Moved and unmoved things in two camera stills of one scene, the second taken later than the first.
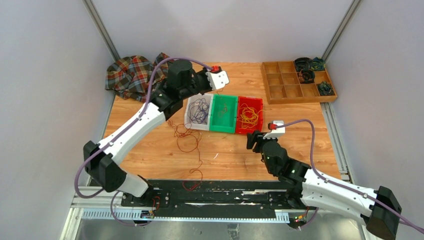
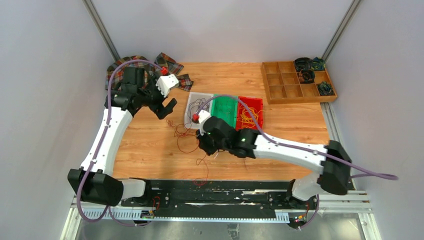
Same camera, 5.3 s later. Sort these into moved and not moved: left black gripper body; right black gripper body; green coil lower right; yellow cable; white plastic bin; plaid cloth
Moved: left black gripper body; right black gripper body
Not moved: white plastic bin; green coil lower right; yellow cable; plaid cloth
